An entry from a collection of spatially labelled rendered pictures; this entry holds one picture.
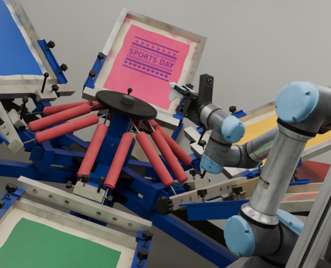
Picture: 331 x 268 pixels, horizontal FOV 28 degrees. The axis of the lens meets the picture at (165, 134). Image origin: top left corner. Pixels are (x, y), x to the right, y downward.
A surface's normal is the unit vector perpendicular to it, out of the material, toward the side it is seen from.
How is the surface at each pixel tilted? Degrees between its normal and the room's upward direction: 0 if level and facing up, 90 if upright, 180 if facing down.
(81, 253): 0
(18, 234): 0
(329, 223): 90
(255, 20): 90
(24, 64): 32
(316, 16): 90
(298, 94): 84
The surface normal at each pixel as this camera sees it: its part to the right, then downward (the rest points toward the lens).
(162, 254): 0.33, -0.90
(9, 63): 0.69, -0.54
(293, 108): -0.73, -0.20
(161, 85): 0.23, -0.61
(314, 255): -0.51, 0.10
